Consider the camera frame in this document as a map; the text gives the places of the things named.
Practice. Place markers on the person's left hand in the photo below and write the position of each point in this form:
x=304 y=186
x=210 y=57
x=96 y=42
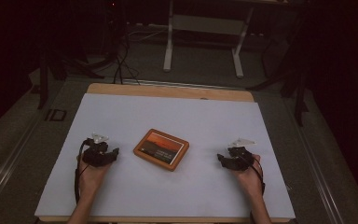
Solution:
x=90 y=180

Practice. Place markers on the person's right hand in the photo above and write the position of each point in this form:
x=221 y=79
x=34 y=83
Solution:
x=251 y=182

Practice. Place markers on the wooden photo frame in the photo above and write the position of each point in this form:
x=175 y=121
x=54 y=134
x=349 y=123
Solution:
x=161 y=149

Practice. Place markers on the black metal stand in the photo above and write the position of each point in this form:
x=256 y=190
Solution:
x=43 y=81
x=300 y=99

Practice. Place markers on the white metal desk frame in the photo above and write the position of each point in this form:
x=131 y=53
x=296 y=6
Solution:
x=168 y=46

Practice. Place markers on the metal floor rail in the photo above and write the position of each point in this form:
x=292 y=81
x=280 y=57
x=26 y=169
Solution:
x=317 y=161
x=9 y=158

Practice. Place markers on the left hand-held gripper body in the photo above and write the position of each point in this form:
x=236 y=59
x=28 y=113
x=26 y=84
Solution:
x=94 y=155

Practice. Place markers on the black floor socket plate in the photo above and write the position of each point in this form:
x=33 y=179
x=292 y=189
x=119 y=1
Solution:
x=56 y=115

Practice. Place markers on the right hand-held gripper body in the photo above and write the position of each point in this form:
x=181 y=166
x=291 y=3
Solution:
x=240 y=157

